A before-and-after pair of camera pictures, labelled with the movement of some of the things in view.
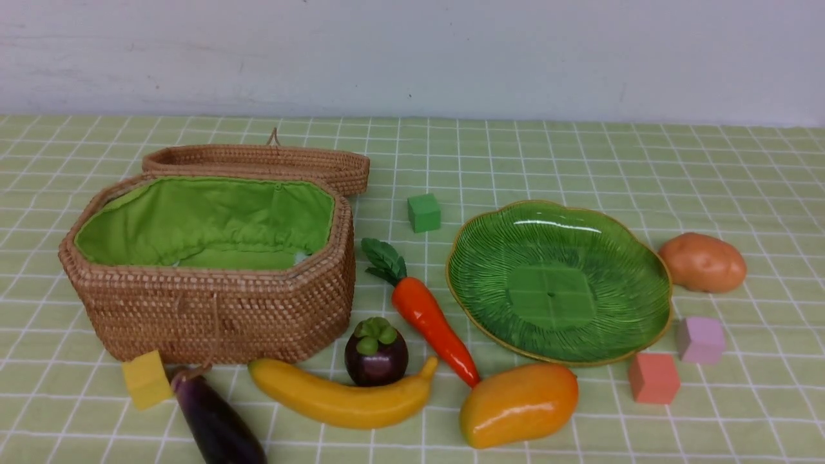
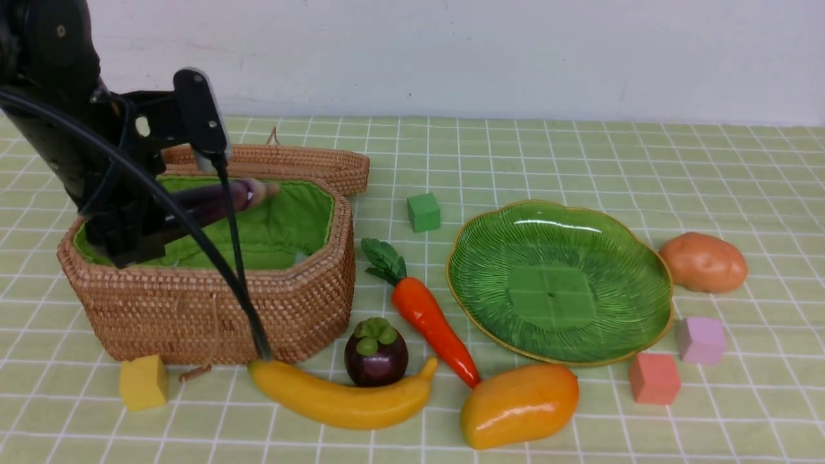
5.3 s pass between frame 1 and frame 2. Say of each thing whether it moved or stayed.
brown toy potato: stayed
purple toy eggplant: moved
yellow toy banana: stayed
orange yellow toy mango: stayed
